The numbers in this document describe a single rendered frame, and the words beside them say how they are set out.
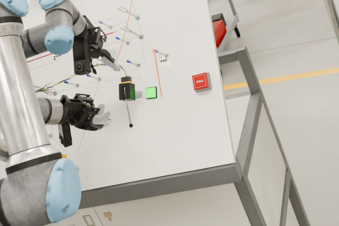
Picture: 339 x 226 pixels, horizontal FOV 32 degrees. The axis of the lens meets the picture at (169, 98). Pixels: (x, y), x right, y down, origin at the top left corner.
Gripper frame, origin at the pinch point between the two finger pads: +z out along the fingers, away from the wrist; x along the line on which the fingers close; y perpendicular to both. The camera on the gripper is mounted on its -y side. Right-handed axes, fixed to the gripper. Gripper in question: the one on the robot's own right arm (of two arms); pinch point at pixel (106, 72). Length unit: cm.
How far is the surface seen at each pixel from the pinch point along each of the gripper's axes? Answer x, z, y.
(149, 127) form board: -4.7, 25.9, -5.8
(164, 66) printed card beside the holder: -11.1, 17.2, 12.8
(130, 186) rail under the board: 3.2, 34.3, -23.9
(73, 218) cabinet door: 33, 48, -29
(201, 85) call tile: -25.7, 17.8, 3.6
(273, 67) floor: 12, 228, 164
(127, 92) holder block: -1.4, 13.0, 0.5
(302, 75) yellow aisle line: -14, 215, 144
